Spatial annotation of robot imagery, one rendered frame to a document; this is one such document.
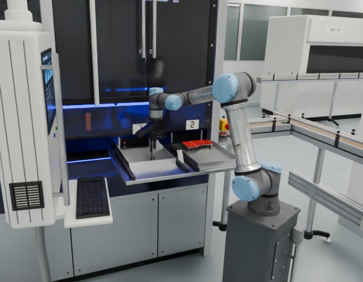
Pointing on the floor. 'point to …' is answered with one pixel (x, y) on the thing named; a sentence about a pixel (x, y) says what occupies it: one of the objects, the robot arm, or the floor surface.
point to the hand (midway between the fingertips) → (151, 153)
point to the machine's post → (213, 132)
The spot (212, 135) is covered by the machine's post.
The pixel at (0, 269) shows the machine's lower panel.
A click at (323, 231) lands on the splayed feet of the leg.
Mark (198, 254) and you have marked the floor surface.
